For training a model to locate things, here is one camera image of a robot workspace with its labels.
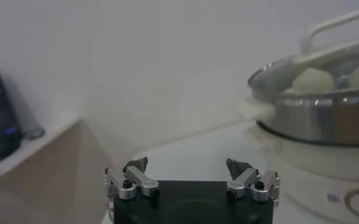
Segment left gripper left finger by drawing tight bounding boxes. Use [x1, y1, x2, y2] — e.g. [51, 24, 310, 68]
[102, 156, 161, 223]

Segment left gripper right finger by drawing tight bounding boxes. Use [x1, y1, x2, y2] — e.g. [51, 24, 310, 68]
[226, 158, 281, 208]

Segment white steamed baozi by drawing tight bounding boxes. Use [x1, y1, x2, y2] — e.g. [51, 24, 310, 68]
[290, 67, 336, 95]

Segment glass lid with cream handle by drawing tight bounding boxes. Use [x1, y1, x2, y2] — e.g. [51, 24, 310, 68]
[247, 6, 359, 98]

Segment stainless steel steamer basket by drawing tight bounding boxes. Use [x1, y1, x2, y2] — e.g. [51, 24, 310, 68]
[236, 88, 359, 147]

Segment cream electric cooker base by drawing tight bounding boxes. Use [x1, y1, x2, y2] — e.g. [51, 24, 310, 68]
[246, 121, 359, 224]

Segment white side table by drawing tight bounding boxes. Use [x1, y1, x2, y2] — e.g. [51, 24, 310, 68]
[0, 117, 82, 183]

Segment round grey disc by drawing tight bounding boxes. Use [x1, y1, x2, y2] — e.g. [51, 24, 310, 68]
[22, 127, 46, 141]

